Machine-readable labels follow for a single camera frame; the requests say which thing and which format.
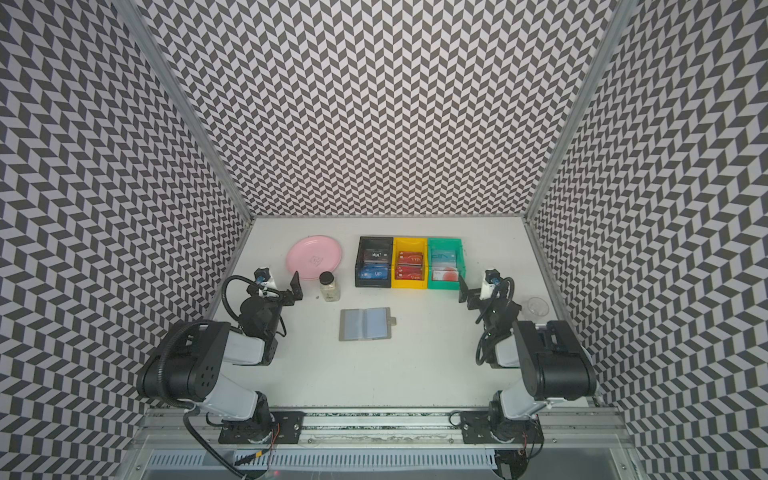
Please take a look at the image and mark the pink card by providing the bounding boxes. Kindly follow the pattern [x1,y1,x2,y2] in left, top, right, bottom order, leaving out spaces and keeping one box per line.
[431,267,460,282]

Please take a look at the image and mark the grey card holder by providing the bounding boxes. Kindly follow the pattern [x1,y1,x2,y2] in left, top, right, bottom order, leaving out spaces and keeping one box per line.
[339,307,397,342]

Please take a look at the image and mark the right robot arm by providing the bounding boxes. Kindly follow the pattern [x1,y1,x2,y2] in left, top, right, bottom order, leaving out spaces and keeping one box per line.
[455,269,598,447]

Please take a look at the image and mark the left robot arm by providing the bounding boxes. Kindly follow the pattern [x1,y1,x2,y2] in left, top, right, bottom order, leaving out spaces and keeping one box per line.
[137,268,305,446]

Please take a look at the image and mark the pink plate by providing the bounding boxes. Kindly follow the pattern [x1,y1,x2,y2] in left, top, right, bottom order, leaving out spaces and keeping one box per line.
[286,235,343,280]

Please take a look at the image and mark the green bin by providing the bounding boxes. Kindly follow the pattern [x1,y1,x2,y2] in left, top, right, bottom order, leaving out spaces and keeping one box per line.
[427,237,466,290]

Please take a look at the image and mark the yellow bin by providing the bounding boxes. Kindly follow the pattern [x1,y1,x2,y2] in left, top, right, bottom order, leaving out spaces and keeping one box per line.
[391,237,428,289]

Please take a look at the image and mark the black bin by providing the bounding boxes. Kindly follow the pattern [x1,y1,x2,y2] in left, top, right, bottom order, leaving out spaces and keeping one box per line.
[354,236,394,288]

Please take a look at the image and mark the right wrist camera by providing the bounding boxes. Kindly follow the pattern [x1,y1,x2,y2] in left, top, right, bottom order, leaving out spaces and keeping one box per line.
[481,269,502,298]

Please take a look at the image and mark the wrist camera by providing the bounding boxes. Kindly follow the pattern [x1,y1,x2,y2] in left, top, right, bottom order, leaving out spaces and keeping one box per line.
[481,269,502,298]
[254,267,277,289]

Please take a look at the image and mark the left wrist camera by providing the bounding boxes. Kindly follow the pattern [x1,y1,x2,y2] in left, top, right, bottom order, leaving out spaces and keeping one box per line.
[254,267,277,289]

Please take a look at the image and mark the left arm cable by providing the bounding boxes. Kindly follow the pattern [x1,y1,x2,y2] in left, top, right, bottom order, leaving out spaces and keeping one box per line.
[220,274,253,325]

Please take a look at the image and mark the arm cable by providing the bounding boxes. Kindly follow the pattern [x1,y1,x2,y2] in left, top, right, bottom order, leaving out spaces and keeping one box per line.
[473,277,517,366]
[220,274,253,325]

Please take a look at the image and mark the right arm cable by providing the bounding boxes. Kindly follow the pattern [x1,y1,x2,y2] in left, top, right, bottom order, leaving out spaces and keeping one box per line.
[473,277,517,366]

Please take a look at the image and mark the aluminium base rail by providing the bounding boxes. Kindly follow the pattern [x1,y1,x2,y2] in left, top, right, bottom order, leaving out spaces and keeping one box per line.
[128,407,637,463]

